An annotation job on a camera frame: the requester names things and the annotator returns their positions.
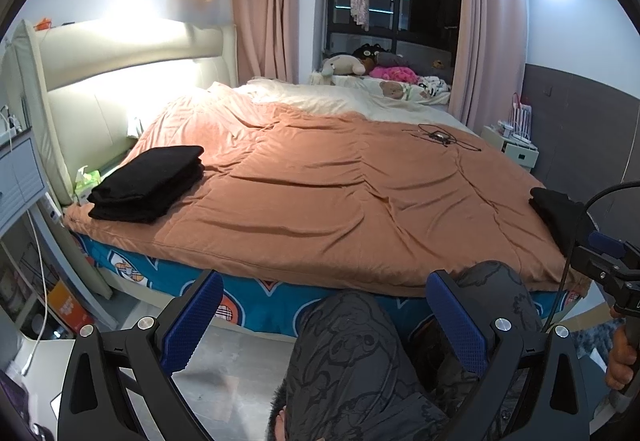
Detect blue grey shaggy rug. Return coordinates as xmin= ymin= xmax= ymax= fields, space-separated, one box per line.
xmin=574 ymin=325 xmax=618 ymax=359

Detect dark window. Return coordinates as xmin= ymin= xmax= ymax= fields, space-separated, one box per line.
xmin=324 ymin=0 xmax=462 ymax=74

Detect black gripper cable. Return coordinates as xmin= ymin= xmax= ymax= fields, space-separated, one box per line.
xmin=544 ymin=180 xmax=640 ymax=328

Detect white wire rack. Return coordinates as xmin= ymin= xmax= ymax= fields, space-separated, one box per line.
xmin=507 ymin=92 xmax=535 ymax=149

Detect orange box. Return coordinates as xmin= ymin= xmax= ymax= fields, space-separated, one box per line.
xmin=47 ymin=280 xmax=97 ymax=338

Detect pink plush toy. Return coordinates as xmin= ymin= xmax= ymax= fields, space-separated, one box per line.
xmin=369 ymin=65 xmax=420 ymax=84

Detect white nightstand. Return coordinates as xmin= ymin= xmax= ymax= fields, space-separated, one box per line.
xmin=480 ymin=124 xmax=541 ymax=172

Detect blue printed bed sheet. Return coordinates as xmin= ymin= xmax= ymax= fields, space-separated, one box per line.
xmin=67 ymin=230 xmax=593 ymax=344

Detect cream padded headboard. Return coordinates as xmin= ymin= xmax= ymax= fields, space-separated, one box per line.
xmin=7 ymin=18 xmax=238 ymax=208

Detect grey nightstand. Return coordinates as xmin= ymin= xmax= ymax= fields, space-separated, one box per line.
xmin=0 ymin=108 xmax=51 ymax=237

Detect black wired device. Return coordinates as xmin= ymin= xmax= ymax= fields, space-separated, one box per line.
xmin=404 ymin=122 xmax=482 ymax=153

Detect black plush toy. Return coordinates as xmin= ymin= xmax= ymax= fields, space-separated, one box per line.
xmin=352 ymin=44 xmax=390 ymax=64

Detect person's leg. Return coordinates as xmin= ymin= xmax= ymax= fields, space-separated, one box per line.
xmin=415 ymin=260 xmax=546 ymax=402
xmin=287 ymin=290 xmax=451 ymax=441

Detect white charger cable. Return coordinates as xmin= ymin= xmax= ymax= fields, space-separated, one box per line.
xmin=20 ymin=208 xmax=53 ymax=374

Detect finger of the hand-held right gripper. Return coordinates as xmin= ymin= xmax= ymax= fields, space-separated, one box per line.
xmin=587 ymin=230 xmax=628 ymax=259

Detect person's left leg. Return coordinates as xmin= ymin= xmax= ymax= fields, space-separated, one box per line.
xmin=287 ymin=290 xmax=451 ymax=441

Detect black pants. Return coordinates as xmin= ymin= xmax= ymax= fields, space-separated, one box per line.
xmin=92 ymin=146 xmax=205 ymax=202
xmin=89 ymin=174 xmax=203 ymax=224

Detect folded black pants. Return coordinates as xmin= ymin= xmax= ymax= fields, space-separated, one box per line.
xmin=89 ymin=174 xmax=203 ymax=224

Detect beige plush toy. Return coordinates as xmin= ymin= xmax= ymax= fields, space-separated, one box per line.
xmin=320 ymin=54 xmax=370 ymax=78

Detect person's right leg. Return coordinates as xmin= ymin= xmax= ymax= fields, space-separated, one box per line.
xmin=415 ymin=260 xmax=546 ymax=402

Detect black ribbed garment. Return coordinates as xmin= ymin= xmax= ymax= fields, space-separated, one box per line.
xmin=529 ymin=186 xmax=593 ymax=258

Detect power strip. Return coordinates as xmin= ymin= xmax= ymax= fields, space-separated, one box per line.
xmin=42 ymin=192 xmax=65 ymax=224

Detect green tissue pack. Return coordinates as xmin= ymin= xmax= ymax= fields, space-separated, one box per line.
xmin=72 ymin=165 xmax=104 ymax=203

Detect grey plush toy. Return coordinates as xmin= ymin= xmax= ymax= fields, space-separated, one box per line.
xmin=375 ymin=51 xmax=407 ymax=69

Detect orange blanket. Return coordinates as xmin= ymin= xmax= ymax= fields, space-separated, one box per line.
xmin=64 ymin=96 xmax=591 ymax=299

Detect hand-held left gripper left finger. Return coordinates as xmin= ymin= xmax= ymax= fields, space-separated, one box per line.
xmin=57 ymin=269 xmax=225 ymax=441

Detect person's right hand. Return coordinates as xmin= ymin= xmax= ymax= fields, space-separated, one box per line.
xmin=604 ymin=306 xmax=633 ymax=391

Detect cream duvet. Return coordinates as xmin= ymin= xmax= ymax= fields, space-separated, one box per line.
xmin=207 ymin=78 xmax=483 ymax=134

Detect black furry item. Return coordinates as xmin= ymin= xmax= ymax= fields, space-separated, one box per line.
xmin=270 ymin=383 xmax=301 ymax=441

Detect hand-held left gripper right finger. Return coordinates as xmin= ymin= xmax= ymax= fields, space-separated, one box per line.
xmin=426 ymin=269 xmax=592 ymax=441

